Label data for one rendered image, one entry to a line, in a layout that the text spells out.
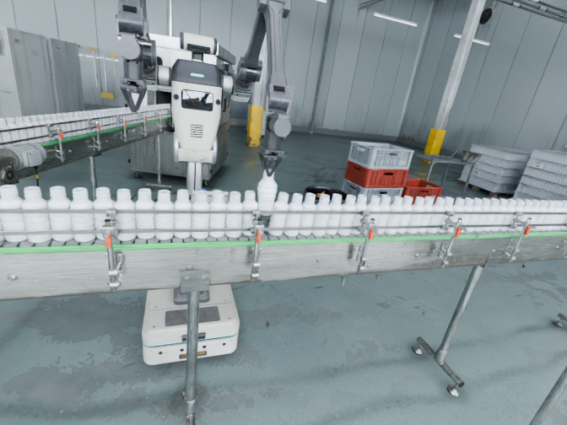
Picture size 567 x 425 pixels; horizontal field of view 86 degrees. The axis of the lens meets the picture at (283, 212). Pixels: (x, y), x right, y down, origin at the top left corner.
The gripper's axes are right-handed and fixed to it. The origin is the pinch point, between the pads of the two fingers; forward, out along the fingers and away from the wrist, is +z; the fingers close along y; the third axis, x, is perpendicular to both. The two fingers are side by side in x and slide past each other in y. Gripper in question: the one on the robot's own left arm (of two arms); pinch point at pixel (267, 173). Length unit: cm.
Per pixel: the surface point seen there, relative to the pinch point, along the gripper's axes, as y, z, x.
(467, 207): -3, 10, -99
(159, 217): -4.1, 15.7, 36.1
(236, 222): -4.4, 17.3, 10.6
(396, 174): 177, 41, -205
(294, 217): -4.4, 15.6, -11.3
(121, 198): -3.6, 9.7, 46.6
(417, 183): 225, 63, -285
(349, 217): -4.4, 15.6, -35.0
